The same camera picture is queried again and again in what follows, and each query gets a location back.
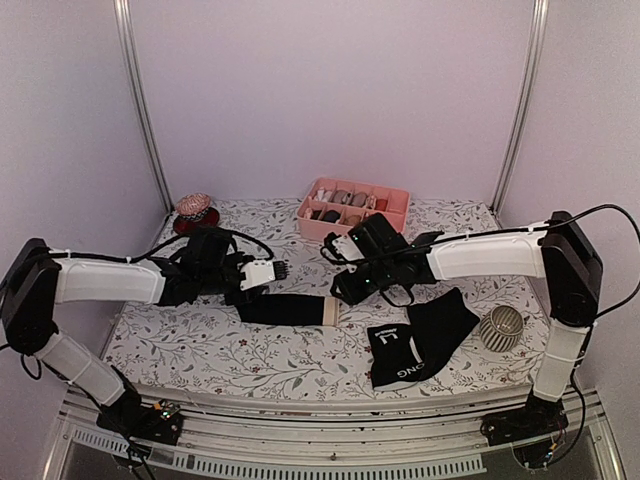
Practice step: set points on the left aluminium frame post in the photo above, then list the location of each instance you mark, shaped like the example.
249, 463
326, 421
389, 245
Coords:
124, 24

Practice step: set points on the striped round cup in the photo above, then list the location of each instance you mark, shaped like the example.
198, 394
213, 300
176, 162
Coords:
501, 329

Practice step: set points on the aluminium frame post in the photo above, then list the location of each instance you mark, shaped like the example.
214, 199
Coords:
532, 61
124, 24

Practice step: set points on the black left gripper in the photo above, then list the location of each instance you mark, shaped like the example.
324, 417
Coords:
237, 256

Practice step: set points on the black underwear beige waistband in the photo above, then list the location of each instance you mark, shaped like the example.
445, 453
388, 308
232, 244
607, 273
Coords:
294, 310

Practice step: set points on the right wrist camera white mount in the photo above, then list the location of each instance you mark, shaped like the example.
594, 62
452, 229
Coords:
340, 249

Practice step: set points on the red patterned pincushion on saucer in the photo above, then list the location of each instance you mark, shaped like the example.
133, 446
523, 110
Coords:
195, 211

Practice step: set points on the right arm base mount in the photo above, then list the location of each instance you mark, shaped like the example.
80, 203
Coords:
535, 418

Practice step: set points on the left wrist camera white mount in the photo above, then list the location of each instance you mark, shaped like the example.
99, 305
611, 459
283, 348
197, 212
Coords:
261, 272

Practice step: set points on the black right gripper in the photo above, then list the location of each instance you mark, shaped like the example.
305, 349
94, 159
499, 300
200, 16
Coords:
351, 294

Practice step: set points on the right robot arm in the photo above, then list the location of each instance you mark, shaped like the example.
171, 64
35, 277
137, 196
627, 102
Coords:
555, 250

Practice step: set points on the floral patterned table mat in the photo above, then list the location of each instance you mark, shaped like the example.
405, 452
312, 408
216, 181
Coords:
204, 347

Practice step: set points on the right aluminium frame post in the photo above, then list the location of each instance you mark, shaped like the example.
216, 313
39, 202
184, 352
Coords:
532, 61

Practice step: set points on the aluminium front rail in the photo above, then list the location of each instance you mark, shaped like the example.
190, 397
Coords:
229, 437

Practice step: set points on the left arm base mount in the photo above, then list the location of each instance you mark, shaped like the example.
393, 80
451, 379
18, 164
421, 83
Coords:
160, 422

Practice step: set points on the pink divided storage box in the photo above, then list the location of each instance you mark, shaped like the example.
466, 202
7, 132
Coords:
336, 205

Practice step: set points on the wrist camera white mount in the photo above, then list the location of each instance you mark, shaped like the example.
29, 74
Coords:
261, 272
340, 249

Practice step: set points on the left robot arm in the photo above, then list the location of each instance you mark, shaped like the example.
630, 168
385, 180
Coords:
40, 278

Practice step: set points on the black underwear white lettering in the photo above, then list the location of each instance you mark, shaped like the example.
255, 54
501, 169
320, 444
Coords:
406, 354

